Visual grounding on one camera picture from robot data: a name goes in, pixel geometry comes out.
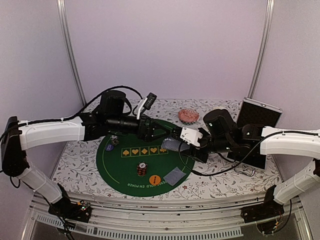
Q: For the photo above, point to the blue round blind button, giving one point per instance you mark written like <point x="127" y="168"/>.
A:
<point x="109" y="147"/>

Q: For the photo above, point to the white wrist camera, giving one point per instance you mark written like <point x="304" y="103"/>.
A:
<point x="145" y="104"/>
<point x="191" y="136"/>

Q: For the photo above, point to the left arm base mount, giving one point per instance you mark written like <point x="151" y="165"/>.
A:
<point x="64" y="208"/>

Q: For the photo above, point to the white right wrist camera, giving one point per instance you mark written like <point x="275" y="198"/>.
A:
<point x="191" y="136"/>

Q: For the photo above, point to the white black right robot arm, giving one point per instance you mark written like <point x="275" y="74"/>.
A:
<point x="223" y="136"/>

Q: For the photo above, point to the aluminium poker chip case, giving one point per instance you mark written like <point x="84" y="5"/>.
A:
<point x="256" y="112"/>

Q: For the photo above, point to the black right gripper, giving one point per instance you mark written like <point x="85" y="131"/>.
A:
<point x="192" y="153"/>

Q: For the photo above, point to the left aluminium frame post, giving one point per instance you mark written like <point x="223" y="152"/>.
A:
<point x="62" y="13"/>

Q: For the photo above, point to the orange round blind button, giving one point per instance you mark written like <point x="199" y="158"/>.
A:
<point x="155" y="180"/>

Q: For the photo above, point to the red chip stack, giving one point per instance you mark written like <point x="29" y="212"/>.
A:
<point x="142" y="169"/>

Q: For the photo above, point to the blue patterned dealt card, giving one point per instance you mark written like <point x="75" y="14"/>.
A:
<point x="174" y="176"/>

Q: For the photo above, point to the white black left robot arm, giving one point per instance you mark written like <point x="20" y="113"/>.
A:
<point x="107" y="118"/>

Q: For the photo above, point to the right aluminium frame post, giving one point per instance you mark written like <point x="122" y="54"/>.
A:
<point x="268" y="18"/>

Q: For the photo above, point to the white chip stack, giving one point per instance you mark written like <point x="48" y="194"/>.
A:
<point x="114" y="140"/>

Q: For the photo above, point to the red patterned small bowl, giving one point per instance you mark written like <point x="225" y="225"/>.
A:
<point x="188" y="116"/>

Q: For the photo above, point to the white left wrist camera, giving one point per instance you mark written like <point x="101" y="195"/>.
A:
<point x="145" y="104"/>

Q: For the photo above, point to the aluminium frame post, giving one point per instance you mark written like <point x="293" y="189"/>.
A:
<point x="62" y="13"/>
<point x="268" y="18"/>

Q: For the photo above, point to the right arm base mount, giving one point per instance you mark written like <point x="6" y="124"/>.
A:
<point x="267" y="217"/>

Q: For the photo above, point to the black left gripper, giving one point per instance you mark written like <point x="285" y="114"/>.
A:
<point x="146" y="134"/>

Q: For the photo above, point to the round green poker mat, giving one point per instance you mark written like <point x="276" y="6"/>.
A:
<point x="118" y="168"/>

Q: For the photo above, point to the floral white tablecloth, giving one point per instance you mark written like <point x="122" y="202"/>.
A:
<point x="77" y="172"/>

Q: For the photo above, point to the aluminium front rail frame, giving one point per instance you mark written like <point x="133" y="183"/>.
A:
<point x="139" y="219"/>

